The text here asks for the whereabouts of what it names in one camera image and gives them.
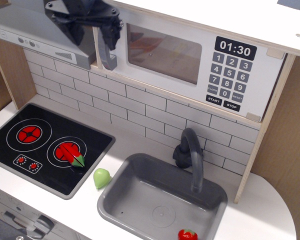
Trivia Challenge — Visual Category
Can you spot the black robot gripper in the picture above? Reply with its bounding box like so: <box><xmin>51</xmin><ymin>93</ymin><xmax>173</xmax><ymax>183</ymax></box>
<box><xmin>44</xmin><ymin>0</ymin><xmax>123</xmax><ymax>51</ymax></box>

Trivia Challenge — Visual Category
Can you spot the grey oven door handle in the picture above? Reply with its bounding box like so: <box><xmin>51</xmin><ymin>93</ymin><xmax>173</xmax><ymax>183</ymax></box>
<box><xmin>1</xmin><ymin>211</ymin><xmax>55</xmax><ymax>240</ymax></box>

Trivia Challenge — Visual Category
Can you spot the white toy microwave door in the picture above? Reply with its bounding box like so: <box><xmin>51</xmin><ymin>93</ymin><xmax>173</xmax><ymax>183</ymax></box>
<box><xmin>109</xmin><ymin>0</ymin><xmax>286</xmax><ymax>122</ymax></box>

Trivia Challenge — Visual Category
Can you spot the grey toy range hood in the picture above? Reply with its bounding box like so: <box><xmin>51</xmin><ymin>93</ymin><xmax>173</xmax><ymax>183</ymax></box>
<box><xmin>0</xmin><ymin>0</ymin><xmax>97</xmax><ymax>71</ymax></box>

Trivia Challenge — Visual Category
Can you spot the grey microwave door handle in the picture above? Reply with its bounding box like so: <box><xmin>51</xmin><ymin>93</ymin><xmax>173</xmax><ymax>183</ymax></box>
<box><xmin>97</xmin><ymin>28</ymin><xmax>117</xmax><ymax>71</ymax></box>

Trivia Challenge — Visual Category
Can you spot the grey plastic toy sink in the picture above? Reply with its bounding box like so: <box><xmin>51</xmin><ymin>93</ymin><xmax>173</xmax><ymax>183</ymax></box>
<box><xmin>97</xmin><ymin>153</ymin><xmax>228</xmax><ymax>240</ymax></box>

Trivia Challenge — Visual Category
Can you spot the black toy induction stove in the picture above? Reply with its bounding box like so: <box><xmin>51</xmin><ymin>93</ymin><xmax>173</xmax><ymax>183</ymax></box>
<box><xmin>0</xmin><ymin>103</ymin><xmax>115</xmax><ymax>200</ymax></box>

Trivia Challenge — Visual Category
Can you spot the red toy strawberry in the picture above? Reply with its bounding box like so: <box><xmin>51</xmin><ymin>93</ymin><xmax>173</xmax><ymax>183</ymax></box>
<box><xmin>177</xmin><ymin>229</ymin><xmax>198</xmax><ymax>240</ymax></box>

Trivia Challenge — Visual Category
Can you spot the wooden toy microwave cabinet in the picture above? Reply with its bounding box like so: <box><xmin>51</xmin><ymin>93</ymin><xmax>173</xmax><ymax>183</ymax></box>
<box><xmin>91</xmin><ymin>0</ymin><xmax>300</xmax><ymax>202</ymax></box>

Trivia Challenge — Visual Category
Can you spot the dark grey toy faucet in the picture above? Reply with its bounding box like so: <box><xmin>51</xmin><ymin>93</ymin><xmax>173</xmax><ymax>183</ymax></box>
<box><xmin>172</xmin><ymin>128</ymin><xmax>204</xmax><ymax>193</ymax></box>

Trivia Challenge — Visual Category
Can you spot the light green toy pear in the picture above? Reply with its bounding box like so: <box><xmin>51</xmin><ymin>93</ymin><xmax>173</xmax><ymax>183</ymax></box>
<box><xmin>93</xmin><ymin>168</ymin><xmax>111</xmax><ymax>190</ymax></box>

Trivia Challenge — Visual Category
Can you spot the red green toy chili pepper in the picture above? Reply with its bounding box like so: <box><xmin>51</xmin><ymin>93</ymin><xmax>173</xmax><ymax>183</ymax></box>
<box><xmin>59</xmin><ymin>143</ymin><xmax>85</xmax><ymax>168</ymax></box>

